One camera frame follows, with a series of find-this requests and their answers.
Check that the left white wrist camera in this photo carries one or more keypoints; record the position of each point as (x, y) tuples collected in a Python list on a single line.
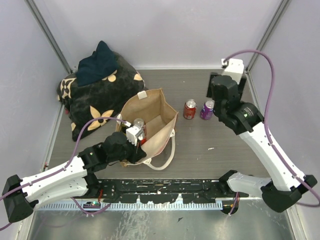
[(133, 133)]

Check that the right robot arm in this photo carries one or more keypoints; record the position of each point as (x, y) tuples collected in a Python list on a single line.
[(286, 184)]

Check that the purple soda can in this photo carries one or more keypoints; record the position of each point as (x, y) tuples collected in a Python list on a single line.
[(207, 110)]

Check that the red cola can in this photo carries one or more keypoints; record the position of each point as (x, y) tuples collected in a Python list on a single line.
[(141, 123), (190, 108)]

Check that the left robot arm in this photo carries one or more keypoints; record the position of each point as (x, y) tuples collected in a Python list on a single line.
[(23, 196)]

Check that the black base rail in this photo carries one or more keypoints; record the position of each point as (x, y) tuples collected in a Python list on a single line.
[(159, 191)]

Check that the navy blue cloth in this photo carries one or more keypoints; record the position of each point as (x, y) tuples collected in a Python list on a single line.
[(102, 63)]

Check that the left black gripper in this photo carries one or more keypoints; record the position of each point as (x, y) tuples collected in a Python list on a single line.
[(138, 153)]

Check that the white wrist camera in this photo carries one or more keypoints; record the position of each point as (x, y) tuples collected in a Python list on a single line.
[(233, 67), (133, 133)]

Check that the black floral blanket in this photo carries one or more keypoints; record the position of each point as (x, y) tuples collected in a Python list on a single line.
[(99, 100)]

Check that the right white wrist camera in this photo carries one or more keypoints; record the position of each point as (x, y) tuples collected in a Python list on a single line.
[(233, 67)]

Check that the canvas tote bag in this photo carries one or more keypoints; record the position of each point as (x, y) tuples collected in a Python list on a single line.
[(160, 120)]

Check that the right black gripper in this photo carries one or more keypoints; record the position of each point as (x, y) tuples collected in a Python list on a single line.
[(240, 84)]

